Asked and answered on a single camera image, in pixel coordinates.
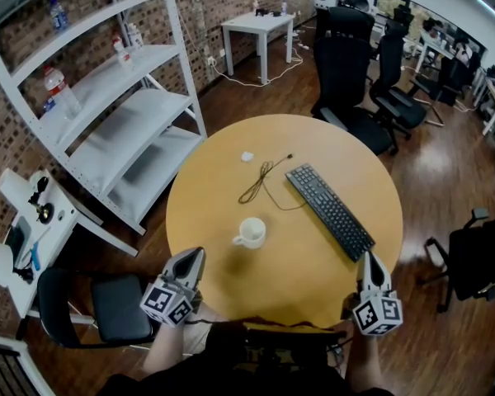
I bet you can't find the black high-back office chair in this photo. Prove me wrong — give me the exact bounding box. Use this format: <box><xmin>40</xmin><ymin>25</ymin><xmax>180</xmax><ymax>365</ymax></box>
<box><xmin>311</xmin><ymin>36</ymin><xmax>395</xmax><ymax>157</ymax></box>

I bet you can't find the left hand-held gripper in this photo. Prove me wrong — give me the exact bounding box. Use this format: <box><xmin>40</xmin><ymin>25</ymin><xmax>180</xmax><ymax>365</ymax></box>
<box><xmin>139</xmin><ymin>247</ymin><xmax>206</xmax><ymax>328</ymax></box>

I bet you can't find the white frame with dark slats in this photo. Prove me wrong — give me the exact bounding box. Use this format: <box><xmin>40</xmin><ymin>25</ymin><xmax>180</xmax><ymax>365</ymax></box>
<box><xmin>0</xmin><ymin>331</ymin><xmax>55</xmax><ymax>396</ymax></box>

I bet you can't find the black and white desk stand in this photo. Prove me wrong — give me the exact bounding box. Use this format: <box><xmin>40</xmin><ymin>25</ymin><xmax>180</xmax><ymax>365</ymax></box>
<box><xmin>27</xmin><ymin>175</ymin><xmax>55</xmax><ymax>225</ymax></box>

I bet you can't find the dark framed window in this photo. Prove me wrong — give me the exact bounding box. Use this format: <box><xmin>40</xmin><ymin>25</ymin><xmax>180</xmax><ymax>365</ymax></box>
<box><xmin>373</xmin><ymin>0</ymin><xmax>488</xmax><ymax>58</ymax></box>

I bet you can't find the ceiling light strip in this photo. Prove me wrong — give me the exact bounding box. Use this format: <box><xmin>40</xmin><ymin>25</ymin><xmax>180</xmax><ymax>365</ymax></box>
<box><xmin>474</xmin><ymin>0</ymin><xmax>495</xmax><ymax>24</ymax></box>

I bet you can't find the white metal shelving rack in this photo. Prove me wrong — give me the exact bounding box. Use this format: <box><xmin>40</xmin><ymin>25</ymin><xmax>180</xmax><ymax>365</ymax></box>
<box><xmin>0</xmin><ymin>0</ymin><xmax>209</xmax><ymax>236</ymax></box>

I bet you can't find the grey tablet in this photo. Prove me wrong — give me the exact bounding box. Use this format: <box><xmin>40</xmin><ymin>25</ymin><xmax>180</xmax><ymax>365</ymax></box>
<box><xmin>3</xmin><ymin>215</ymin><xmax>32</xmax><ymax>260</ymax></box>

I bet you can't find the white mug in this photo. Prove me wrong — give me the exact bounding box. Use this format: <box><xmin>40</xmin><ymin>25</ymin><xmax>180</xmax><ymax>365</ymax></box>
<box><xmin>232</xmin><ymin>216</ymin><xmax>267</xmax><ymax>250</ymax></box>

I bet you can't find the person's black clothing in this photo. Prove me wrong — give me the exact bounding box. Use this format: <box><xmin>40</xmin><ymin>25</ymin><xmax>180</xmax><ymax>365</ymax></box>
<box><xmin>97</xmin><ymin>322</ymin><xmax>393</xmax><ymax>396</ymax></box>

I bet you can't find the black mesh office chair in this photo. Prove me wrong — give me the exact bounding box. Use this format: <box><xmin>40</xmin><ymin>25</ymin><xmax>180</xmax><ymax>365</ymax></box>
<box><xmin>416</xmin><ymin>206</ymin><xmax>495</xmax><ymax>314</ymax></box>

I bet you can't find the black padded visitor chair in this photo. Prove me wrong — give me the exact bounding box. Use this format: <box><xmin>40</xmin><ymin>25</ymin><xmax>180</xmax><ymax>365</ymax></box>
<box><xmin>36</xmin><ymin>266</ymin><xmax>158</xmax><ymax>350</ymax></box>

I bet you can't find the thin black keyboard cable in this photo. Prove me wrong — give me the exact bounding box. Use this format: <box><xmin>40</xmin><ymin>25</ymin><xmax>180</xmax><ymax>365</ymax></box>
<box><xmin>238</xmin><ymin>153</ymin><xmax>309</xmax><ymax>213</ymax></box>

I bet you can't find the white power cable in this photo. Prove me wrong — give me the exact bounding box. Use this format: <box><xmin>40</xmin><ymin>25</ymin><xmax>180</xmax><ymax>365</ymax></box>
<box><xmin>208</xmin><ymin>29</ymin><xmax>310</xmax><ymax>87</ymax></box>

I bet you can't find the black office chair backrest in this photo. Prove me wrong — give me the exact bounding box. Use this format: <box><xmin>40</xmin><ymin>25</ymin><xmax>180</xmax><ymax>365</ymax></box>
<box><xmin>315</xmin><ymin>5</ymin><xmax>376</xmax><ymax>43</ymax></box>

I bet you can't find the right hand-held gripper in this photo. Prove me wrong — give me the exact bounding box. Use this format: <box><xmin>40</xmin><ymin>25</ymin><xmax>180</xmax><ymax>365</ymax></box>
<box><xmin>351</xmin><ymin>251</ymin><xmax>404</xmax><ymax>337</ymax></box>

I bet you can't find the person's right forearm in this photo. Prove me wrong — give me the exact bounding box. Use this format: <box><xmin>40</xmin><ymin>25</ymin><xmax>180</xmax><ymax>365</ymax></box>
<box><xmin>345</xmin><ymin>333</ymin><xmax>384</xmax><ymax>392</ymax></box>

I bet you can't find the black chair with metal base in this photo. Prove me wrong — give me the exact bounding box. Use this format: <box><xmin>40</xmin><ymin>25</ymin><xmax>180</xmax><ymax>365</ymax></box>
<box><xmin>410</xmin><ymin>54</ymin><xmax>468</xmax><ymax>128</ymax></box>

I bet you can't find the clear white cap bottle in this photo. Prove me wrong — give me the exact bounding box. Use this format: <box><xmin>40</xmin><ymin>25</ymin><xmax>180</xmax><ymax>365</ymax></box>
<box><xmin>126</xmin><ymin>22</ymin><xmax>144</xmax><ymax>50</ymax></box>

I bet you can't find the black office chair with armrests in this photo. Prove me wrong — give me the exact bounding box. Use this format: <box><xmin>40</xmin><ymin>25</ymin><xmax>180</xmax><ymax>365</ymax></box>
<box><xmin>369</xmin><ymin>25</ymin><xmax>428</xmax><ymax>140</ymax></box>

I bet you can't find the blue label water bottle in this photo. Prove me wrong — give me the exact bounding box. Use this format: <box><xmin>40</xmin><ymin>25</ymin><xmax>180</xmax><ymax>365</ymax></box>
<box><xmin>49</xmin><ymin>0</ymin><xmax>69</xmax><ymax>33</ymax></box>

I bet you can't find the small white square table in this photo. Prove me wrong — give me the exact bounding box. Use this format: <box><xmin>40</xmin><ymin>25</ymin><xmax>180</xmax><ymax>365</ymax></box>
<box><xmin>220</xmin><ymin>11</ymin><xmax>296</xmax><ymax>85</ymax></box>

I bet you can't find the large red label bottle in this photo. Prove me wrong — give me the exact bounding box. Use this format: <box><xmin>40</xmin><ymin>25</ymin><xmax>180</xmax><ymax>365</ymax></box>
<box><xmin>43</xmin><ymin>64</ymin><xmax>83</xmax><ymax>120</ymax></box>

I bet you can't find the black keyboard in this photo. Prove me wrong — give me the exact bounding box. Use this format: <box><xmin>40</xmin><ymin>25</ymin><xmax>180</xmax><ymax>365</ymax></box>
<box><xmin>285</xmin><ymin>163</ymin><xmax>376</xmax><ymax>263</ymax></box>

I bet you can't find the white side desk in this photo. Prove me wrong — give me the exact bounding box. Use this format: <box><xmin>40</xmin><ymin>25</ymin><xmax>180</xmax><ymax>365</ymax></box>
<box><xmin>0</xmin><ymin>169</ymin><xmax>139</xmax><ymax>319</ymax></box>

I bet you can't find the red cap drink bottle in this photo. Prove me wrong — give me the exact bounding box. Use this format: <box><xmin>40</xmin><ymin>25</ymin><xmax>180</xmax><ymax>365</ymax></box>
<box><xmin>111</xmin><ymin>35</ymin><xmax>134</xmax><ymax>68</ymax></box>

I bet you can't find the person's left forearm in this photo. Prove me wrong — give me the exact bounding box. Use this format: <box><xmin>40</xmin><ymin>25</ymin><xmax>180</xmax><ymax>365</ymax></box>
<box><xmin>142</xmin><ymin>323</ymin><xmax>187</xmax><ymax>377</ymax></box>

